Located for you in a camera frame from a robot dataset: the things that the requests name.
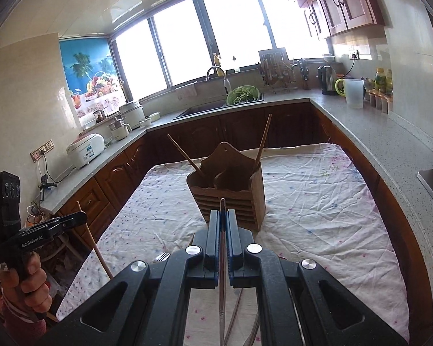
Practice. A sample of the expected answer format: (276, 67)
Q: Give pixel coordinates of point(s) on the metal dish rack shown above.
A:
(279, 79)

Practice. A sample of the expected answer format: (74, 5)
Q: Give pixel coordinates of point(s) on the green colander with vegetables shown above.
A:
(243, 95)

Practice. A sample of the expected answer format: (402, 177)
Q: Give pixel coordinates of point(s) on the tropical fruit wall poster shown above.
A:
(86, 65)

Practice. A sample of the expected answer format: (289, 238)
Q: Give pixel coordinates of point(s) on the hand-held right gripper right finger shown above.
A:
(233, 248)

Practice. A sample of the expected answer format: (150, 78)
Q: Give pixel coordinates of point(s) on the metal chopstick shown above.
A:
(222, 306)

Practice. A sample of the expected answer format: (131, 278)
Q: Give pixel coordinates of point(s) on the person's left forearm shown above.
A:
(21, 324)

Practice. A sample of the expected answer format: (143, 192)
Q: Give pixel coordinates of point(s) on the small black tripod device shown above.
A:
(45, 183)

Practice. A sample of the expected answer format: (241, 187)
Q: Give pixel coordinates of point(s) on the chrome kitchen faucet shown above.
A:
(215, 67)

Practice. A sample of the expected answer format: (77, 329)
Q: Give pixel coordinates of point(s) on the white dish towel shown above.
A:
(186, 92)

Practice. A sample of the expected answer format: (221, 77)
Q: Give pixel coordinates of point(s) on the steel electric kettle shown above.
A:
(326, 81)

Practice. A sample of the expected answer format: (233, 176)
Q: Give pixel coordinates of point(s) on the grey kitchen countertop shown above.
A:
(364, 129)

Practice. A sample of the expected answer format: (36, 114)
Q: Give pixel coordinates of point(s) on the dark kitchen sink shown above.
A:
(202, 110)

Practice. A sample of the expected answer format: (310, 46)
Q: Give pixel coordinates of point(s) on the green oil bottle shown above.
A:
(389, 83)

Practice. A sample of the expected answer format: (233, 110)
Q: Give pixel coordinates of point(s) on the chopsticks in holder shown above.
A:
(182, 151)

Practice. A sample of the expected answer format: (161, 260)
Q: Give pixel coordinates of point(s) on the wooden utensil holder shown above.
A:
(238, 194)

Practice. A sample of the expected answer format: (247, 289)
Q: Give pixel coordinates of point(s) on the white ceramic dish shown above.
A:
(145, 122)
(154, 116)

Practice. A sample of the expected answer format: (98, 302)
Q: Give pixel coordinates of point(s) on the white bowl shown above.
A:
(329, 58)

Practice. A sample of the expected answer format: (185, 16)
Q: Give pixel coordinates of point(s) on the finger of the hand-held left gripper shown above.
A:
(68, 220)

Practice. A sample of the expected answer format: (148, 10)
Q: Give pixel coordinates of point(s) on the white rice cooker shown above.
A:
(84, 149)

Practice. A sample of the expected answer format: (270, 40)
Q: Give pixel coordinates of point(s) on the person's left hand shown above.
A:
(34, 284)

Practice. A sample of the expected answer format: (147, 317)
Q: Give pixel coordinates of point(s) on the yellow oil bottle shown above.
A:
(380, 79)

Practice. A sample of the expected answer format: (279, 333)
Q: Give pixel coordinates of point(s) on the wooden cutting board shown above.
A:
(272, 56)

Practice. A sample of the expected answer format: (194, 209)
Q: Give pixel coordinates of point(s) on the wall socket strip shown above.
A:
(43, 149)

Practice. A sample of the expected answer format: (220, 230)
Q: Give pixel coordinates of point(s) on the yellow dish soap bottle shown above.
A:
(218, 66)

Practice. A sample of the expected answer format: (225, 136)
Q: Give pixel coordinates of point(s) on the wooden upper cabinets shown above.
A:
(339, 3)

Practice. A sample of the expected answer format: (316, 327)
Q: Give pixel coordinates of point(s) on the white electric pot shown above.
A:
(130, 111)

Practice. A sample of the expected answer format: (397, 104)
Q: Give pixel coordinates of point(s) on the spice jar set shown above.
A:
(380, 102)

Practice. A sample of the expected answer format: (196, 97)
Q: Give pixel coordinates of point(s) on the kitchen window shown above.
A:
(184, 43)

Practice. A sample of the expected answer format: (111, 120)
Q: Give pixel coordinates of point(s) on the knife block with scissors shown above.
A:
(305, 79)

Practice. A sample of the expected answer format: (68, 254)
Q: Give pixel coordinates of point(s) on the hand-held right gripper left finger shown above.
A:
(213, 248)

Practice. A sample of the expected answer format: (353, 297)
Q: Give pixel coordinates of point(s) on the white floral tablecloth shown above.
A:
(310, 205)

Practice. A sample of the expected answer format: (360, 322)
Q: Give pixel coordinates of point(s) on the wall socket with plug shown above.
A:
(355, 54)

